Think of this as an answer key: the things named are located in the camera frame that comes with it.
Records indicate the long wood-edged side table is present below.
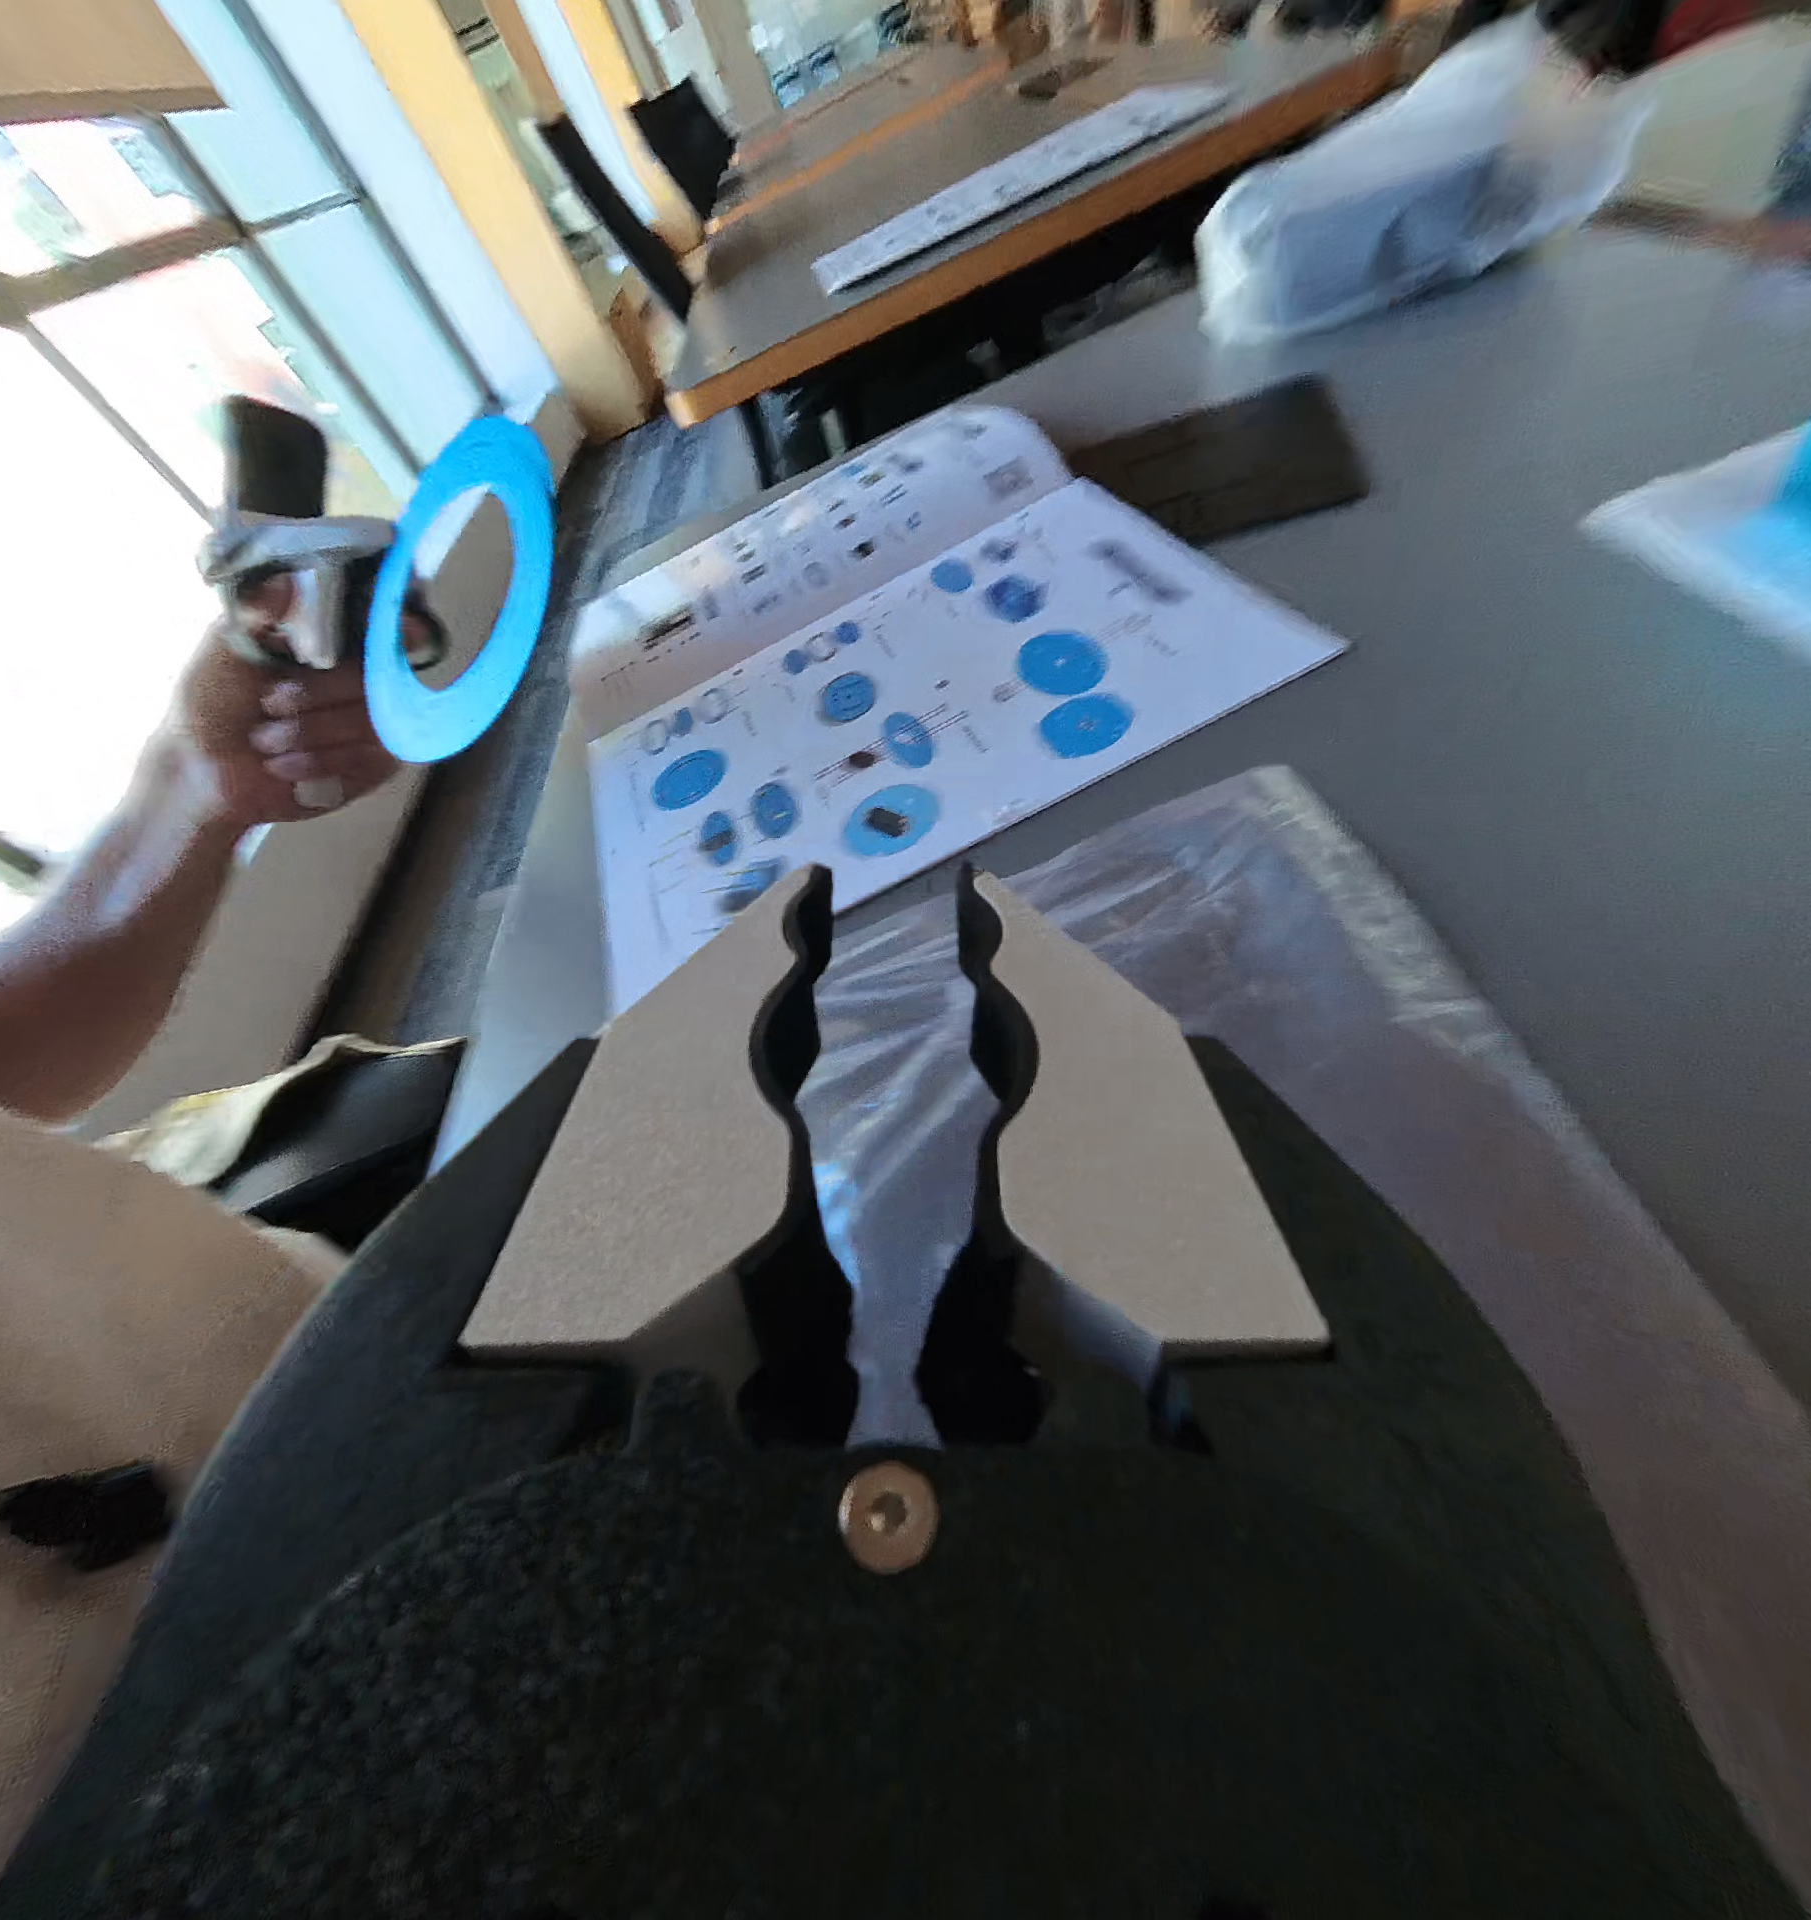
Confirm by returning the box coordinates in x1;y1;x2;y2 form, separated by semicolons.
665;0;1448;431

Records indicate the person's left forearm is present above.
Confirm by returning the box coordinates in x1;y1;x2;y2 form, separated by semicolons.
0;744;268;1125

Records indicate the black lanyard strap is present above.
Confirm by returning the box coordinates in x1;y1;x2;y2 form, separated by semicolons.
0;1464;171;1571

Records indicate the black chair back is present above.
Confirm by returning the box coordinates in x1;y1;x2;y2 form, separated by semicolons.
627;82;738;220
535;118;696;323

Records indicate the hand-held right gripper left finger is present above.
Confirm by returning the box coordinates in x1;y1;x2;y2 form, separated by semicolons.
459;867;866;1448

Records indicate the window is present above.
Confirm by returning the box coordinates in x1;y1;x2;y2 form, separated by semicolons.
0;113;441;901

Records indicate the assembly instruction booklet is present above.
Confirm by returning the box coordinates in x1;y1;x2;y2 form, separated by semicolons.
568;405;1352;1015

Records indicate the person's left hand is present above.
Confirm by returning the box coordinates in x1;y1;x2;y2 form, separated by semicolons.
176;618;405;827

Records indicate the white plastic bag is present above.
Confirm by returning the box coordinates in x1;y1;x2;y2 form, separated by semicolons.
1192;23;1657;344

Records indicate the white foam sheet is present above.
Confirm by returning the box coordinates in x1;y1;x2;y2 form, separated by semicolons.
1578;429;1811;684

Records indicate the white printed paper strip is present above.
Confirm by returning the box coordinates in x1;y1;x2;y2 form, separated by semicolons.
812;82;1236;294

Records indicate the grey desk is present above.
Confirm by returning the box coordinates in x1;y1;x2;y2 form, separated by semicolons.
439;29;1811;1920

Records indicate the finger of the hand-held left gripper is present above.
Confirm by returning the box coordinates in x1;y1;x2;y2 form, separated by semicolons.
377;521;453;672

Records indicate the black perforated plate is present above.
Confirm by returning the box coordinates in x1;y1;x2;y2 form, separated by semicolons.
1069;376;1368;543

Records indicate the blue metal ring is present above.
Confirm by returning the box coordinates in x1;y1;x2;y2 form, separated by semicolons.
362;417;558;769

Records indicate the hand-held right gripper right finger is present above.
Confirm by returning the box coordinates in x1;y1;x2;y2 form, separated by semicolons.
920;864;1331;1448

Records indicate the clear plastic bag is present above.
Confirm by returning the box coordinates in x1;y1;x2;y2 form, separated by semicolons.
785;766;1811;1876

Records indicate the cream crumpled bag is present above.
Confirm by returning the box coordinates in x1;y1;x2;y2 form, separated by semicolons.
102;1032;462;1187

